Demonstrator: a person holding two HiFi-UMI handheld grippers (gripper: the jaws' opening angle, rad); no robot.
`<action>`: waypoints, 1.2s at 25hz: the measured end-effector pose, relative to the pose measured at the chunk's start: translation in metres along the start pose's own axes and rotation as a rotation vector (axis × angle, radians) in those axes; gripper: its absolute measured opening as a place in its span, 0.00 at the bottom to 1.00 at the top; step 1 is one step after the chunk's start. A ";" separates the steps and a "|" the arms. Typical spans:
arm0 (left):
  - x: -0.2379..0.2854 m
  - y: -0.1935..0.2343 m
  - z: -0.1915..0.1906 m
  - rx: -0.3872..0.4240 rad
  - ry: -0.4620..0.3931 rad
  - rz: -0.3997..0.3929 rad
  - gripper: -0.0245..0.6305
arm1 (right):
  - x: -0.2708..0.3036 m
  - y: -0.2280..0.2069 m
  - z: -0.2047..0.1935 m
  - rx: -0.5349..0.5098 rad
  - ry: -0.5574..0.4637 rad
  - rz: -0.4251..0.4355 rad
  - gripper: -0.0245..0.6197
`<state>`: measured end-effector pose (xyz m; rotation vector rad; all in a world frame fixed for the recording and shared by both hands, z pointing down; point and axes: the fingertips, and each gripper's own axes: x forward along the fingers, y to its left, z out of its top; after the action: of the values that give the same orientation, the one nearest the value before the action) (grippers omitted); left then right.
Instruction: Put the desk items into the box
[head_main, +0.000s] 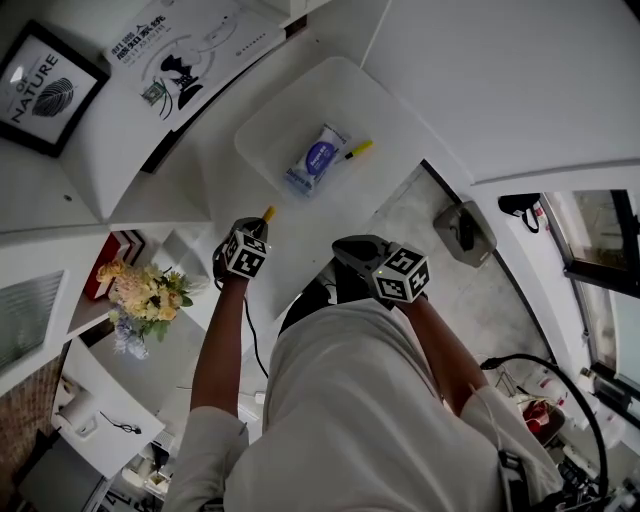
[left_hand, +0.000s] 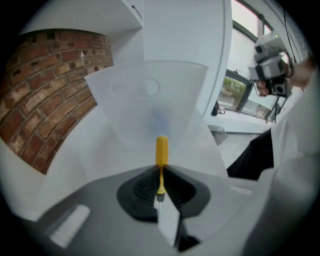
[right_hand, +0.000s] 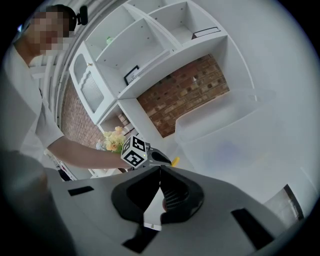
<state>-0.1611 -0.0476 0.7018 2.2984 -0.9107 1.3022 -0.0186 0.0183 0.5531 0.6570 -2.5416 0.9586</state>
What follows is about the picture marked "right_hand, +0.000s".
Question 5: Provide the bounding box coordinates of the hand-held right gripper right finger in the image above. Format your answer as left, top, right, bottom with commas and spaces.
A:
147, 165, 288, 256

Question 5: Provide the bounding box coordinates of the person's head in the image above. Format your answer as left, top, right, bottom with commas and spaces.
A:
12, 4, 76, 67

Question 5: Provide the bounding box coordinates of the white arched glass cabinet door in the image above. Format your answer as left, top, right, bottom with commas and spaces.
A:
69, 41, 118, 125

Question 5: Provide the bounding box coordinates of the black-framed leaf picture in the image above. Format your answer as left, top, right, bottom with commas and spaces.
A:
123, 64, 141, 87

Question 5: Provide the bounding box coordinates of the translucent plastic storage bin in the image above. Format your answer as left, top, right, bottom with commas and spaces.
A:
173, 87, 303, 191

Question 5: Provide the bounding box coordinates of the white shelf unit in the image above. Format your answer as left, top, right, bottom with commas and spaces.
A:
69, 0, 256, 151

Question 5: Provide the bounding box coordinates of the black head-worn camera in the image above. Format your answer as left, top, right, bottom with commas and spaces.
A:
76, 5, 89, 26

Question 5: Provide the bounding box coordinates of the white illustrated book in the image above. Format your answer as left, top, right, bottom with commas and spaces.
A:
137, 48, 171, 76

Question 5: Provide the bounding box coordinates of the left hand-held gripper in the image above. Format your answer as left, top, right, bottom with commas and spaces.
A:
121, 134, 173, 169

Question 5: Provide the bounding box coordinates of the yellow and blue flower bouquet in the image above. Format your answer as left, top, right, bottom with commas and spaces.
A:
96, 126, 127, 154

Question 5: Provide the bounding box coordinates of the person's left forearm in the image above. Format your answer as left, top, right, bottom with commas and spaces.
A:
47, 136, 129, 170

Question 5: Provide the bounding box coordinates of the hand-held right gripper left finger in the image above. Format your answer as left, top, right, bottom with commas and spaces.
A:
46, 165, 161, 256

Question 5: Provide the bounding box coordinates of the person's light shirt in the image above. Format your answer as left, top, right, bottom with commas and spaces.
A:
4, 44, 66, 166

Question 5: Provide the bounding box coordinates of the dark hardcover book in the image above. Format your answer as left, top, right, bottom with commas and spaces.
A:
191, 26, 222, 40

